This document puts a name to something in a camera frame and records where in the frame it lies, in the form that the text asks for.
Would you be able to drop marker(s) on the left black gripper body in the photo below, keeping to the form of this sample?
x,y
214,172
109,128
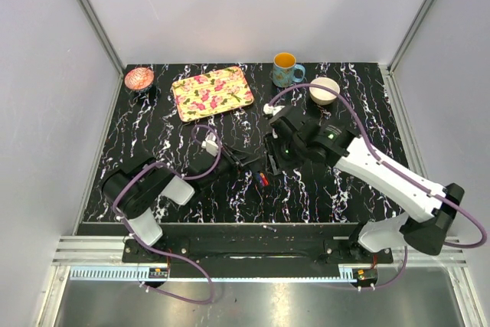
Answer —
x,y
230,155

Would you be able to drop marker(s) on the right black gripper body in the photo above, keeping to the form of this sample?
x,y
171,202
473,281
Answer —
x,y
282,153

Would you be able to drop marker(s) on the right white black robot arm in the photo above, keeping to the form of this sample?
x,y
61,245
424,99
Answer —
x,y
429,209

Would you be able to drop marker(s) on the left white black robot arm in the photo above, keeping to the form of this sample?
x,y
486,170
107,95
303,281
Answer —
x,y
135,185

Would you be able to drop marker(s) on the cream white bowl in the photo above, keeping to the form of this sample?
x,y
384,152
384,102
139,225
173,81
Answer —
x,y
325,91

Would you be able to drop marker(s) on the floral yellow pink tray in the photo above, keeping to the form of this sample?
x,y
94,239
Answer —
x,y
211,93

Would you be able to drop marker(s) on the blue mug orange inside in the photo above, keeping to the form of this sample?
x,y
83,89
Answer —
x,y
286,71

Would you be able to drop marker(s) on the small silver battery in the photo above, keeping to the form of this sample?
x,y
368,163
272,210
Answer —
x,y
269,228

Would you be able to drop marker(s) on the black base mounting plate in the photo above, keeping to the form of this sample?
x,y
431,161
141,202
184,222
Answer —
x,y
329,243

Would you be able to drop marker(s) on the red patterned bowl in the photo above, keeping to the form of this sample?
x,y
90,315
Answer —
x,y
139,79

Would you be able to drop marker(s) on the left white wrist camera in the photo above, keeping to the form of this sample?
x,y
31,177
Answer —
x,y
210,144

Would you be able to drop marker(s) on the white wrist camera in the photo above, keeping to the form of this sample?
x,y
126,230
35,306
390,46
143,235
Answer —
x,y
210,144
269,110

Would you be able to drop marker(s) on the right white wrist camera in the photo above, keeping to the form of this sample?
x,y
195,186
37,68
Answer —
x,y
269,110

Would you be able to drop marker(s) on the white slotted cable duct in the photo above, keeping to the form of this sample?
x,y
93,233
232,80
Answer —
x,y
119,273

